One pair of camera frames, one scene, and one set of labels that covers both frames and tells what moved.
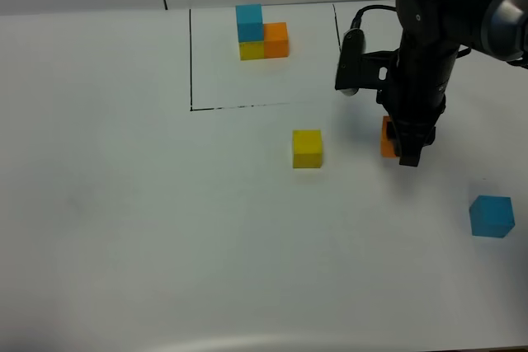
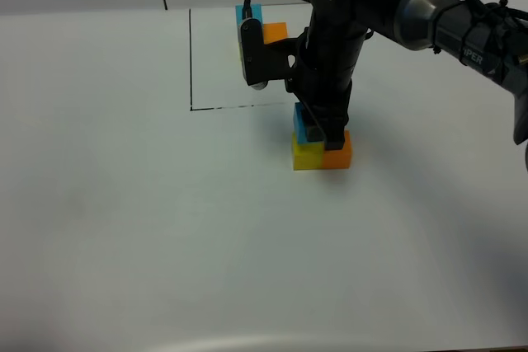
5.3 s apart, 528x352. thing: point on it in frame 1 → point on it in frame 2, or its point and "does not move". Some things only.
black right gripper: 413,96 → 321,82
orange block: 388,147 → 338,158
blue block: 492,216 → 299,124
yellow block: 307,148 does not move
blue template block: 250,24 does not move
